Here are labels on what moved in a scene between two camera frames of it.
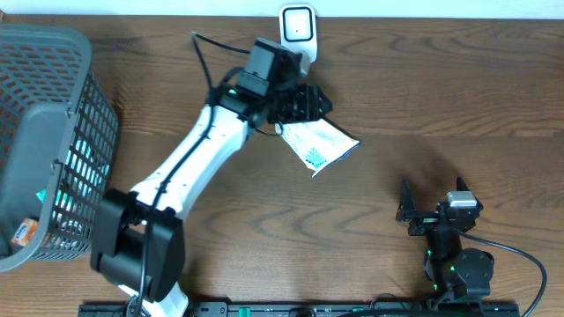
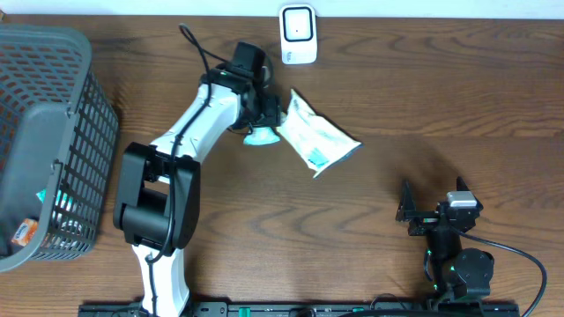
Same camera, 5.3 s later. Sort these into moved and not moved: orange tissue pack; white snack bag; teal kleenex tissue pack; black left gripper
Moved: black left gripper; teal kleenex tissue pack
Not moved: orange tissue pack; white snack bag
